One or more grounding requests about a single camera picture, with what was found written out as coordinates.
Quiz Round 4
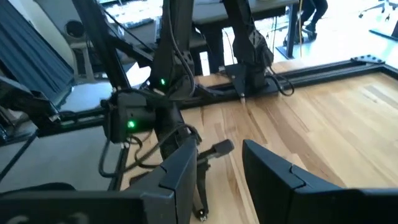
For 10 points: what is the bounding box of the office chair base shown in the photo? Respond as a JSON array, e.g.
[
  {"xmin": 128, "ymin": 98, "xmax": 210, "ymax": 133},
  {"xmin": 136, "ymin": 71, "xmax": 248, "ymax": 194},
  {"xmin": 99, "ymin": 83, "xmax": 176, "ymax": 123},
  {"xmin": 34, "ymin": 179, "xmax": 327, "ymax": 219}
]
[{"xmin": 357, "ymin": 0, "xmax": 398, "ymax": 23}]

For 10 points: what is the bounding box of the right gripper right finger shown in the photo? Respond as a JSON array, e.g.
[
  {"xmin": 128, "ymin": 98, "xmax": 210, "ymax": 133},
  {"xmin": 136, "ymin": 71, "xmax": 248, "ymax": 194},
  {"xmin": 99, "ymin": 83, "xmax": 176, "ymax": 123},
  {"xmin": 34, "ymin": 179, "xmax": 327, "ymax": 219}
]
[{"xmin": 242, "ymin": 139, "xmax": 398, "ymax": 224}]

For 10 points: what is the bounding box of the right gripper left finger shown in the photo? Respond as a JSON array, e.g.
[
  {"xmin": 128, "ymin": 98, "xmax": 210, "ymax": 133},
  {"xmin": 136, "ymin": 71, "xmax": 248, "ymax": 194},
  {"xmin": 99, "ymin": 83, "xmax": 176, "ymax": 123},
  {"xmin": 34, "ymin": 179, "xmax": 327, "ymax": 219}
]
[{"xmin": 0, "ymin": 138, "xmax": 199, "ymax": 224}]

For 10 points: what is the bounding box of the black aluminium table frame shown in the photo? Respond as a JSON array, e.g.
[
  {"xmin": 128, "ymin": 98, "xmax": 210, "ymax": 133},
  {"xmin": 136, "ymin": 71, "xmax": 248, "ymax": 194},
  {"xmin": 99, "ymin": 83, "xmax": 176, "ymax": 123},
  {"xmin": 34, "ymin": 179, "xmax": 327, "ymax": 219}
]
[{"xmin": 0, "ymin": 0, "xmax": 398, "ymax": 194}]

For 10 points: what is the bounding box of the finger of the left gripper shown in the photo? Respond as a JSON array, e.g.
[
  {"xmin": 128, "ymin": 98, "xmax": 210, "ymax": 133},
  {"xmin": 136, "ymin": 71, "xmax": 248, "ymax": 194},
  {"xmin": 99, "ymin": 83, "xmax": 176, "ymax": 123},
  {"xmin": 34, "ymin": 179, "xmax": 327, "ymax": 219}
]
[
  {"xmin": 193, "ymin": 208, "xmax": 210, "ymax": 223},
  {"xmin": 198, "ymin": 138, "xmax": 236, "ymax": 161}
]

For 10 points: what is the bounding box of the dark blue pleated fabric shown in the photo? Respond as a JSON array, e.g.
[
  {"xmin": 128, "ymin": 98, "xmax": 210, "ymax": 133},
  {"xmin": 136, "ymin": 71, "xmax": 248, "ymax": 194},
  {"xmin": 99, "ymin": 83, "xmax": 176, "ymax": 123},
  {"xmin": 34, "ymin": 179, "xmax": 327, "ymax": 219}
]
[{"xmin": 0, "ymin": 0, "xmax": 75, "ymax": 105}]

